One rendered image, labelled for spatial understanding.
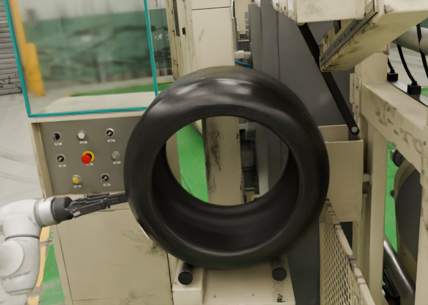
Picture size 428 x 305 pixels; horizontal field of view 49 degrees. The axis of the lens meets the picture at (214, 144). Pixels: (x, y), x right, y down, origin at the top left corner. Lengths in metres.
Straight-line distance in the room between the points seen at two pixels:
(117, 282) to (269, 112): 1.31
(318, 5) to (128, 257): 1.54
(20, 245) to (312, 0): 1.06
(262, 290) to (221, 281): 0.14
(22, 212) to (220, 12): 0.88
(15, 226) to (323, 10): 1.10
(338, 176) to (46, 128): 1.20
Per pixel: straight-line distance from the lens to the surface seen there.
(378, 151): 1.68
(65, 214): 1.54
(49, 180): 2.19
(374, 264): 1.87
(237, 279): 1.62
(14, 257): 1.51
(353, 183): 1.69
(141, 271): 2.23
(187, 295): 1.50
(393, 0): 0.90
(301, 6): 0.97
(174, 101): 1.27
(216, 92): 1.24
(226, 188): 1.72
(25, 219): 1.57
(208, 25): 1.58
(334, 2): 0.98
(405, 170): 2.01
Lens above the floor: 1.72
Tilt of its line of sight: 18 degrees down
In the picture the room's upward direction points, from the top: 5 degrees counter-clockwise
